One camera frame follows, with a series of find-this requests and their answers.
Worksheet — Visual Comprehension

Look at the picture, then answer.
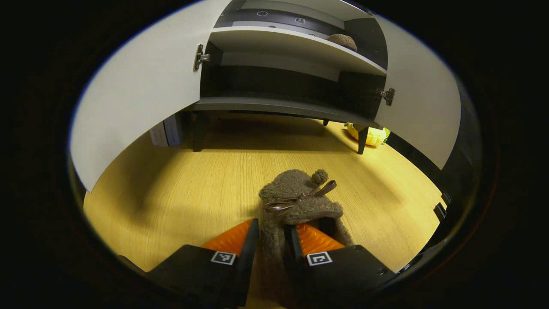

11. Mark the brown fuzzy shoe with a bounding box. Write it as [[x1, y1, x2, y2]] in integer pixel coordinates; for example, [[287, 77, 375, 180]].
[[328, 33, 358, 52], [259, 169, 354, 308]]

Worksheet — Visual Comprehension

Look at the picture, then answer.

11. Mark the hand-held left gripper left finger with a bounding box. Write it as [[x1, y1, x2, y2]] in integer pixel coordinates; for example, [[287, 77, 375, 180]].
[[146, 218, 260, 309]]

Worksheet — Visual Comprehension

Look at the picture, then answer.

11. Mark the white cabinet door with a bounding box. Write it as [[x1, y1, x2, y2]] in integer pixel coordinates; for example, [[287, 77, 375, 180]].
[[69, 0, 232, 193], [373, 15, 462, 170]]

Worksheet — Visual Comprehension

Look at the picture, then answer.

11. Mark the yellow white round object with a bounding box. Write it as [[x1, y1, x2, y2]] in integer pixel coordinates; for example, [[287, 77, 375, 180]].
[[344, 122, 391, 148]]

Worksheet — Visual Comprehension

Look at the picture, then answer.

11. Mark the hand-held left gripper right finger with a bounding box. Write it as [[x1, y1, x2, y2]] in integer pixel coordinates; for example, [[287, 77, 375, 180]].
[[283, 223, 395, 308]]

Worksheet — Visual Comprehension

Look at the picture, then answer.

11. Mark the white box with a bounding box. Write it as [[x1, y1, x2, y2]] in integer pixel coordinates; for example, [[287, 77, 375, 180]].
[[149, 121, 169, 148]]

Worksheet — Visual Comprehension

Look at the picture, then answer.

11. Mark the white grey shoe cabinet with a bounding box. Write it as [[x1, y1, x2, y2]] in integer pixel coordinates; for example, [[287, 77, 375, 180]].
[[69, 0, 462, 193]]

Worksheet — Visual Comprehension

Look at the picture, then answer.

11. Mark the grey blue box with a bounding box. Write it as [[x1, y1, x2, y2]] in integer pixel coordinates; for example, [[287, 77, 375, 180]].
[[163, 113, 186, 147]]

